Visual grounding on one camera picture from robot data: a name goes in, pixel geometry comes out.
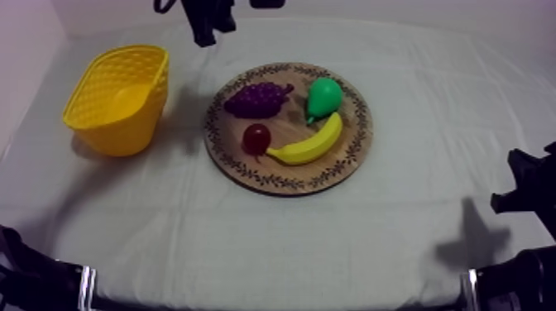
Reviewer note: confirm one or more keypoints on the round wooden board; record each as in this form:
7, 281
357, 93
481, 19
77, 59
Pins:
299, 173

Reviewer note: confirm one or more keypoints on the yellow plastic basket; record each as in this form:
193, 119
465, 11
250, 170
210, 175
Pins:
119, 100

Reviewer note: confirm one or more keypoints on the yellow toy banana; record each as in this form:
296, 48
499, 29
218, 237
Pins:
310, 145

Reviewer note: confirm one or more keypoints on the silver metal bar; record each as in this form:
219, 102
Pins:
87, 288
469, 290

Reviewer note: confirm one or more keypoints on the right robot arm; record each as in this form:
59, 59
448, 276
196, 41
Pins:
517, 282

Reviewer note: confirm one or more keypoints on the purple toy grapes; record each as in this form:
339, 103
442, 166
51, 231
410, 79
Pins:
256, 102

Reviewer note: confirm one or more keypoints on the green toy pear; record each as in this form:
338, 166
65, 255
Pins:
323, 97

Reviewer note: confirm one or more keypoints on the small red fruit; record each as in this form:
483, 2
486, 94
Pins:
256, 138

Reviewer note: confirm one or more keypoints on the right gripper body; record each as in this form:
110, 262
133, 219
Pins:
532, 186

